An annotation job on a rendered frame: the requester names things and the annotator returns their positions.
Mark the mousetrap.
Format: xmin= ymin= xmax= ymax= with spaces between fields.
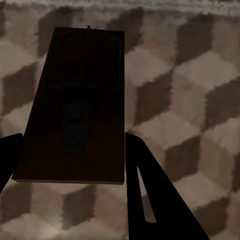
xmin=12 ymin=26 xmax=125 ymax=185

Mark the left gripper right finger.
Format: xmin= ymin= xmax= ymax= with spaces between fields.
xmin=125 ymin=133 xmax=210 ymax=240

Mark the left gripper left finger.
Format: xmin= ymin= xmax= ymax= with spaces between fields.
xmin=0 ymin=133 xmax=24 ymax=193

